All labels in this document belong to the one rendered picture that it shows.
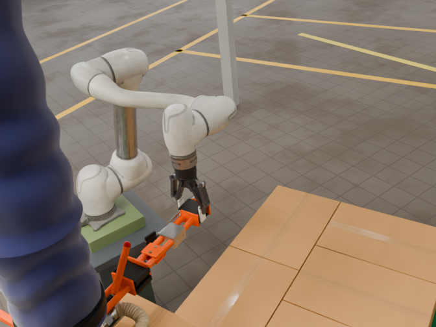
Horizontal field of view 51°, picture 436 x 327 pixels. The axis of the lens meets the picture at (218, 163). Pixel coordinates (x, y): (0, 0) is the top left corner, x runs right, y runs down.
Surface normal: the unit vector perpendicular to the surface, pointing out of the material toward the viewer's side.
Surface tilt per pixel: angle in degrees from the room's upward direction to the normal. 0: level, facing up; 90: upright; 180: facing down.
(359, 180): 0
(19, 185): 73
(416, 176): 0
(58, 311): 82
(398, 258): 0
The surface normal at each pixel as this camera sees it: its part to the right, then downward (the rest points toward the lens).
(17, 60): 0.92, 0.04
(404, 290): -0.09, -0.84
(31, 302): 0.19, 0.75
